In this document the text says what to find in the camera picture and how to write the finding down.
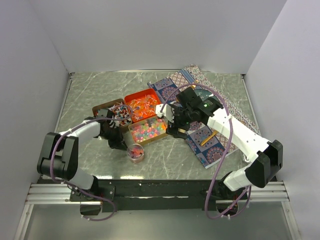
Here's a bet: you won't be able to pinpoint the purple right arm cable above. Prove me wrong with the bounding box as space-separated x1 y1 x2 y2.
159 83 252 221

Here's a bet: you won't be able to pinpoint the gold knife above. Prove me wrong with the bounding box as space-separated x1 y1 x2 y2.
200 131 218 146

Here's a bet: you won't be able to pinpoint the aluminium rail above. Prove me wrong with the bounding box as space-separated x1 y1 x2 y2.
25 184 71 205

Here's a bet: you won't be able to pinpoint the gold tin colourful jelly candies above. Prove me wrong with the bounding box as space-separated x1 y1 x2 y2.
128 116 167 146

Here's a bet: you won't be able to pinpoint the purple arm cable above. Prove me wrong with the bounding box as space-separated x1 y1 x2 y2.
49 104 133 222
159 83 252 221

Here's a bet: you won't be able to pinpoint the orange tin lollipop candies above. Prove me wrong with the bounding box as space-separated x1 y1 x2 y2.
124 88 161 123

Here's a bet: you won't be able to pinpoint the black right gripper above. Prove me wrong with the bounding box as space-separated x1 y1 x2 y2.
165 104 194 140

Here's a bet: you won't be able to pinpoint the patterned blue placemat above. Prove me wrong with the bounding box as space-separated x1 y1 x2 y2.
147 65 260 169

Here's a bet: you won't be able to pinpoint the silver metal scoop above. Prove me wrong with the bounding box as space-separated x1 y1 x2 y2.
242 153 250 163

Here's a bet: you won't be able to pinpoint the teal round plate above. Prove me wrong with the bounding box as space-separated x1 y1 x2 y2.
194 89 215 101

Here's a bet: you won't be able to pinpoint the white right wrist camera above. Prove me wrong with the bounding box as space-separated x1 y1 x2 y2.
155 104 174 123

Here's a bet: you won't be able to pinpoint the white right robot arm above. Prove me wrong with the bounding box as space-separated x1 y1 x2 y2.
156 87 284 200

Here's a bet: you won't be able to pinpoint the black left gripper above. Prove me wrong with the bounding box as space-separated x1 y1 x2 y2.
100 125 129 151

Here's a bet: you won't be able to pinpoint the clear plastic jar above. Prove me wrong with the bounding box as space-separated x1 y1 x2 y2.
126 144 145 164

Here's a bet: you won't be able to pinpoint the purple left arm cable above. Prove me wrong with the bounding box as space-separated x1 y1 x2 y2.
49 104 133 222

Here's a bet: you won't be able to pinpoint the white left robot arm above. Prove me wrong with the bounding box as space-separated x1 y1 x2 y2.
36 109 130 201

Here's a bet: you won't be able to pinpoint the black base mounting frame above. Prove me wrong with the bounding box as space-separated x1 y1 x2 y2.
68 179 251 217

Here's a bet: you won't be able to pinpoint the gold round jar lid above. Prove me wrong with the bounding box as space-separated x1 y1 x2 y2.
177 127 188 133

